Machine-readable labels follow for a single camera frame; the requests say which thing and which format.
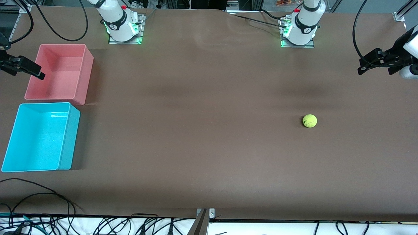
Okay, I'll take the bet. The pink plastic bin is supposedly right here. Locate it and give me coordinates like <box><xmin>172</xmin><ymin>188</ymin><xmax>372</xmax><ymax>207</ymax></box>
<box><xmin>24</xmin><ymin>44</ymin><xmax>94</xmax><ymax>105</ymax></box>

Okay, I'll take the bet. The brown table cover sheet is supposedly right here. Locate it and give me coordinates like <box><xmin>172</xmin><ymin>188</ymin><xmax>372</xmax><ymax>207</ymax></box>
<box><xmin>0</xmin><ymin>5</ymin><xmax>418</xmax><ymax>223</ymax></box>

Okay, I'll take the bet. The long thin black cable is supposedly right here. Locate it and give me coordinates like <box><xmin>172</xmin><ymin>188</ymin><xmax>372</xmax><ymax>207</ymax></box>
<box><xmin>0</xmin><ymin>178</ymin><xmax>77</xmax><ymax>216</ymax></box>

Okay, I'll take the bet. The blue plastic bin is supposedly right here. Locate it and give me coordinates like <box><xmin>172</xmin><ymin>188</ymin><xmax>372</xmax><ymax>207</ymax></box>
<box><xmin>1</xmin><ymin>102</ymin><xmax>81</xmax><ymax>173</ymax></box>

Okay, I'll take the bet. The aluminium frame profile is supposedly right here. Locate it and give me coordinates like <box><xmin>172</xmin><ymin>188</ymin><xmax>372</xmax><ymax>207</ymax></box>
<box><xmin>393</xmin><ymin>0</ymin><xmax>418</xmax><ymax>23</ymax></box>

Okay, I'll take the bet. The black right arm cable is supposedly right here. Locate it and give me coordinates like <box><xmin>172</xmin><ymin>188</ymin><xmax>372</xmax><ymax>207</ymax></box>
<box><xmin>6</xmin><ymin>0</ymin><xmax>34</xmax><ymax>46</ymax></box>

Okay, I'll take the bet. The teal cable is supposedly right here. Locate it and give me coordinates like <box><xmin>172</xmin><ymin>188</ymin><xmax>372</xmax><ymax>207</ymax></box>
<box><xmin>0</xmin><ymin>213</ymin><xmax>44</xmax><ymax>226</ymax></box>

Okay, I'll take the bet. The dark grey metal bar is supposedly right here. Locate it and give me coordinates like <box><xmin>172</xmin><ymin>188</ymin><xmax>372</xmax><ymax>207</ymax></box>
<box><xmin>187</xmin><ymin>209</ymin><xmax>209</xmax><ymax>235</ymax></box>

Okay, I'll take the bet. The yellow-green tennis ball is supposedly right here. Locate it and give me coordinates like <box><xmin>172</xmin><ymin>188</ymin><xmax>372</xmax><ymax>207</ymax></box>
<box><xmin>302</xmin><ymin>114</ymin><xmax>317</xmax><ymax>128</ymax></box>

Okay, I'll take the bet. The silver metal bracket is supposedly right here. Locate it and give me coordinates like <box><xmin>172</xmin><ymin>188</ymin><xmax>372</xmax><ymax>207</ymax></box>
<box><xmin>196</xmin><ymin>208</ymin><xmax>215</xmax><ymax>220</ymax></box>

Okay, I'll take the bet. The perforated metal rail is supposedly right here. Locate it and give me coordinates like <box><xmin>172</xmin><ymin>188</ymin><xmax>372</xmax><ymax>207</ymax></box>
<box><xmin>6</xmin><ymin>12</ymin><xmax>23</xmax><ymax>42</ymax></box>

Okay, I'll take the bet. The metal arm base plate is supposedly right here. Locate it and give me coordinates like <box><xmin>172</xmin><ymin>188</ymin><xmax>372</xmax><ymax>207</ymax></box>
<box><xmin>279</xmin><ymin>16</ymin><xmax>316</xmax><ymax>49</ymax></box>
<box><xmin>108</xmin><ymin>13</ymin><xmax>146</xmax><ymax>45</ymax></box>

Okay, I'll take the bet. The black base power cable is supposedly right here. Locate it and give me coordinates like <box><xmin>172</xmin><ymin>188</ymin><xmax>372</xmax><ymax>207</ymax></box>
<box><xmin>225</xmin><ymin>9</ymin><xmax>285</xmax><ymax>27</ymax></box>

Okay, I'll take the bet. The thick black looping cable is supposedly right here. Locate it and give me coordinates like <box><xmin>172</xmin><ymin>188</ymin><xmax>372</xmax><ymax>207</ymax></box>
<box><xmin>33</xmin><ymin>0</ymin><xmax>89</xmax><ymax>42</ymax></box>

